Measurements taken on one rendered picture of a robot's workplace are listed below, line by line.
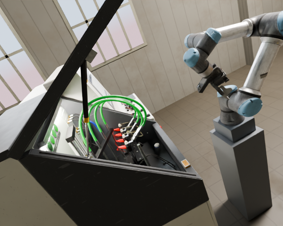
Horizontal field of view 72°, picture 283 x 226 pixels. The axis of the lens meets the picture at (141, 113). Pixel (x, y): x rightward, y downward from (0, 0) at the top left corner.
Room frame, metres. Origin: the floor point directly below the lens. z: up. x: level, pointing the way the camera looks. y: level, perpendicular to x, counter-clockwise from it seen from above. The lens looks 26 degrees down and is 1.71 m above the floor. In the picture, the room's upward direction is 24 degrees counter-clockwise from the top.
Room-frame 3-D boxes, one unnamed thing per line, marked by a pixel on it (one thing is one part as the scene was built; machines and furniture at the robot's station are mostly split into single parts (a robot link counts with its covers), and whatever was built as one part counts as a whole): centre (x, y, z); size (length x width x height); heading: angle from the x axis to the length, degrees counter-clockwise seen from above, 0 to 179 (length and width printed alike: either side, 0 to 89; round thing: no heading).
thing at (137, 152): (1.09, 0.16, 0.91); 0.34 x 0.10 x 0.15; 5
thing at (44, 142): (0.95, 0.42, 1.43); 0.54 x 0.03 x 0.02; 5
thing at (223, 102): (1.02, -0.53, 1.07); 0.13 x 0.12 x 0.14; 5
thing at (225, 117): (1.03, -0.53, 0.95); 0.15 x 0.15 x 0.10
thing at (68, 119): (1.19, 0.44, 1.20); 0.13 x 0.03 x 0.31; 5
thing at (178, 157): (0.99, -0.08, 0.87); 0.62 x 0.04 x 0.16; 5
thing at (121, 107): (1.68, 0.07, 0.96); 0.70 x 0.22 x 0.03; 5
